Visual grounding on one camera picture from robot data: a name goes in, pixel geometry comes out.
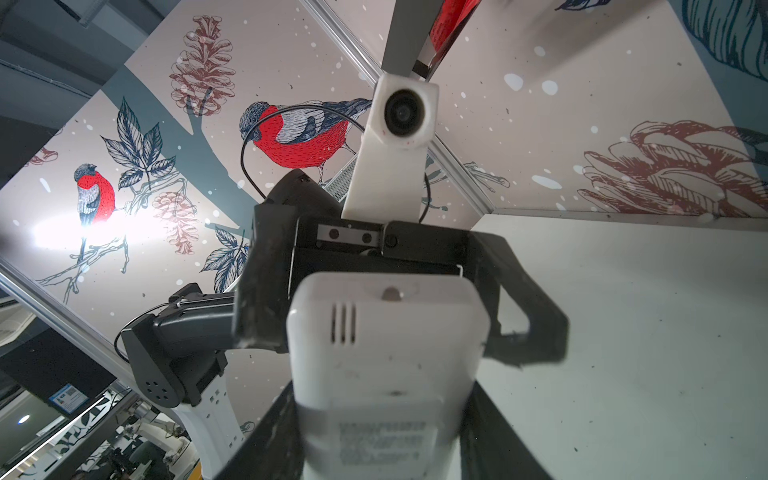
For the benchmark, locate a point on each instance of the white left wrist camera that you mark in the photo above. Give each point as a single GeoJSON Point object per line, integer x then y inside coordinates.
{"type": "Point", "coordinates": [388, 177]}

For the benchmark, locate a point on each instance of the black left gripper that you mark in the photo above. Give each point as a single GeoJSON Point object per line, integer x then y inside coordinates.
{"type": "Point", "coordinates": [298, 230]}

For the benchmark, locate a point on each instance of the white remote control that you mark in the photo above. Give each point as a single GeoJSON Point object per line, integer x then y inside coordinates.
{"type": "Point", "coordinates": [382, 367]}

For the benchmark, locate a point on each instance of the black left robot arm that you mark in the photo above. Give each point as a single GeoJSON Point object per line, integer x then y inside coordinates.
{"type": "Point", "coordinates": [183, 358]}

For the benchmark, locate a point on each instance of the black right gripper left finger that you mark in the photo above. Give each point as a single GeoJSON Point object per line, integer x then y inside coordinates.
{"type": "Point", "coordinates": [274, 450]}

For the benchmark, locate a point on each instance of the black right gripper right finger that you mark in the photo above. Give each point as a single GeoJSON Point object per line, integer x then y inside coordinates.
{"type": "Point", "coordinates": [490, 448]}

